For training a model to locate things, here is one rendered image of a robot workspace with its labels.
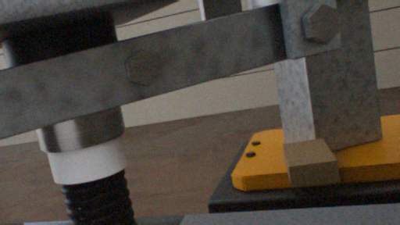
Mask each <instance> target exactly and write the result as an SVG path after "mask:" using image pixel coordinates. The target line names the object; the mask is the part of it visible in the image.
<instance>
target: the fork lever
mask: <svg viewBox="0 0 400 225"><path fill-rule="evenodd" d="M303 23H304V29H305V38H306V39H309V40H310V41H315V42H316V43H319V44H321V45H325V44H328V43H329V42H330V41H331V40H332V39H333V38H334V37H335V35H336V34H337V33H338V32H339V31H340V30H341V29H340V23H339V17H338V10H337V9H335V8H333V7H330V6H328V5H324V4H323V3H319V4H315V5H314V6H313V7H312V8H311V9H310V10H309V11H308V12H307V14H306V15H305V16H304V17H303ZM285 60H288V58H287V54H286V48H285V43H284V31H283V25H282V19H281V14H280V6H279V2H278V3H275V4H272V5H266V6H262V7H258V8H254V9H249V10H245V11H242V12H236V13H231V14H228V15H225V16H219V17H216V18H212V19H211V20H209V19H208V20H205V21H202V22H198V23H192V24H188V25H185V26H181V27H174V28H171V29H168V30H162V31H159V32H154V33H150V34H145V35H141V36H137V37H132V38H128V39H124V40H121V41H114V42H111V44H107V45H100V46H97V47H93V48H88V49H85V50H80V51H77V52H71V53H67V54H63V55H57V56H54V57H51V58H47V59H43V60H40V61H37V62H31V63H28V64H24V65H19V66H14V67H10V68H7V69H3V70H0V140H2V139H6V138H11V137H14V135H17V134H22V133H26V132H28V131H32V130H37V129H41V128H43V127H48V126H52V125H55V124H58V123H63V122H66V121H70V120H75V118H78V117H82V116H87V115H90V114H93V113H98V112H101V111H104V110H108V109H113V108H116V107H119V106H123V105H128V104H130V103H134V102H136V101H140V100H143V99H146V98H151V97H154V96H157V95H163V94H165V93H169V92H171V91H177V90H180V89H184V88H189V87H192V86H195V85H198V84H204V82H206V81H211V80H215V79H218V78H221V77H226V76H230V75H233V74H236V73H241V72H245V71H247V70H253V69H256V68H259V67H262V66H267V65H271V64H274V63H278V62H282V61H285Z"/></svg>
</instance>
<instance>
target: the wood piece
mask: <svg viewBox="0 0 400 225"><path fill-rule="evenodd" d="M282 148H283V153H284V163H285V166H286V167H287V172H288V176H289V180H290V183H291V188H300V187H307V186H315V185H321V184H334V183H340V176H339V169H338V161H337V159H336V158H334V154H333V153H332V151H331V150H330V149H329V147H328V146H327V143H326V142H325V140H324V139H323V138H322V139H316V140H311V141H300V142H294V143H288V144H282Z"/></svg>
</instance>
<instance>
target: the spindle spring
mask: <svg viewBox="0 0 400 225"><path fill-rule="evenodd" d="M125 173H126V171H125V169H123V170H120V171H119V172H116V173H115V174H113V175H112V176H111V177H109V178H106V179H104V180H100V181H99V182H96V183H93V184H89V185H84V186H79V187H76V186H75V185H77V184H63V185H62V188H61V191H62V194H63V195H65V197H64V201H63V202H64V203H65V204H66V205H67V206H68V208H66V213H68V215H69V216H70V224H71V225H103V224H107V223H111V222H112V221H114V220H117V219H119V218H121V219H119V220H117V221H116V222H115V223H111V224H110V225H136V219H135V218H134V210H133V209H132V207H131V206H132V201H131V199H130V198H129V195H130V191H129V188H128V187H127V179H126V177H125ZM89 182H92V181H89ZM89 182H84V183H79V184H85V183H89ZM111 186H114V187H112V188H110V189H109V190H108V191H104V192H102V193H100V194H97V195H92V196H89V197H84V198H78V196H83V195H90V194H94V193H96V192H99V191H101V190H103V189H106V188H109V187H111ZM115 196H116V198H114V199H113V200H111V201H109V202H106V203H103V204H101V205H96V206H92V207H89V208H82V209H79V208H80V207H81V206H88V205H94V204H97V203H100V202H104V201H107V200H109V199H111V198H113V197H115ZM116 207H119V208H118V209H117V210H116V211H114V212H111V213H109V214H107V215H104V216H100V217H96V218H93V219H89V220H80V219H81V218H88V217H93V216H98V215H101V214H103V213H108V212H110V211H112V210H114V209H116Z"/></svg>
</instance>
